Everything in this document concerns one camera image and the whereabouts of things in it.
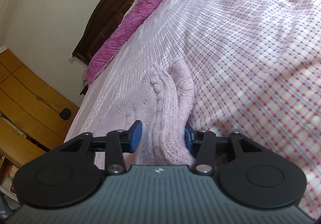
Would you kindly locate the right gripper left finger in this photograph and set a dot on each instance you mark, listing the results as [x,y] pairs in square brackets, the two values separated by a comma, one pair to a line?
[119,142]

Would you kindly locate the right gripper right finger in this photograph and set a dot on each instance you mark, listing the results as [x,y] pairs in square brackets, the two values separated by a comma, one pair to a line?
[202,145]

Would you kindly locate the lilac cable-knit cardigan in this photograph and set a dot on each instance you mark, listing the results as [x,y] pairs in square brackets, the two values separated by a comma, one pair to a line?
[163,103]

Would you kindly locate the small black hanging bag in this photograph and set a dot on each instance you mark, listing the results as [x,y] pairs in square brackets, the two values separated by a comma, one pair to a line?
[65,114]

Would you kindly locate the orange wooden wardrobe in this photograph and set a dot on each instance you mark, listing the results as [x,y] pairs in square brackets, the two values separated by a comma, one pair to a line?
[30,121]

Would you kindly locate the pink checked bedspread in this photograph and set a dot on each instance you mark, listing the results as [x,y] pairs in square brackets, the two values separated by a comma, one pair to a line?
[255,65]

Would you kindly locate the magenta quilted pillow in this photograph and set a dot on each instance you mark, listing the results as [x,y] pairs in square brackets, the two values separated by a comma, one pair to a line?
[130,23]

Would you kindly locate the dark wooden headboard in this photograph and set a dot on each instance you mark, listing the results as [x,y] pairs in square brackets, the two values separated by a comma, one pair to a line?
[104,20]

